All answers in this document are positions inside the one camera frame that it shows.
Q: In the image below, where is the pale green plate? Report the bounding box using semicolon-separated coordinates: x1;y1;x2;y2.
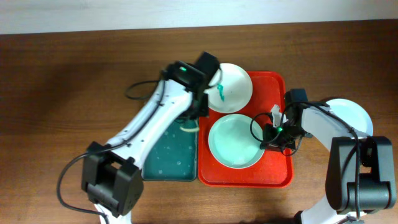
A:
208;114;264;169

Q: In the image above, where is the green yellow sponge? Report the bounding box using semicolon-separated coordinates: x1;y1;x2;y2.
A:
180;120;200;133

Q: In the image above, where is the red plastic tray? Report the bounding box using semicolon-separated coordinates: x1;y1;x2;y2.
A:
197;71;294;188

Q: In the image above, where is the white plate green stain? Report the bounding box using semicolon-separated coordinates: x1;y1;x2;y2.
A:
205;63;253;114

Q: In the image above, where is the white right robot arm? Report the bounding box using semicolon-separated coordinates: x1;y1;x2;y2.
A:
260;89;397;224

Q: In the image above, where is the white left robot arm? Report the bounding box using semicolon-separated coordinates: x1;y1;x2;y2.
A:
81;52;220;223

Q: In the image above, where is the black tray with green water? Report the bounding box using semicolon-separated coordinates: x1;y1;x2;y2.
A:
142;119;198;182

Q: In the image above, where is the light blue plate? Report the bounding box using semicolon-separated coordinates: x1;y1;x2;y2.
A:
326;98;374;136

